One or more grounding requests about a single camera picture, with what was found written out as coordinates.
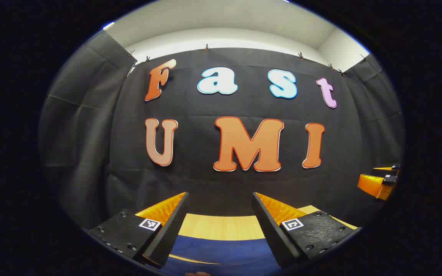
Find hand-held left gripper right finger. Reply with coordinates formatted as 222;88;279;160
252;192;360;269

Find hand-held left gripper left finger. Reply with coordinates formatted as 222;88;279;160
87;192;189;269

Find blue denim jeans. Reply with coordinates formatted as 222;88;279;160
160;235;283;276

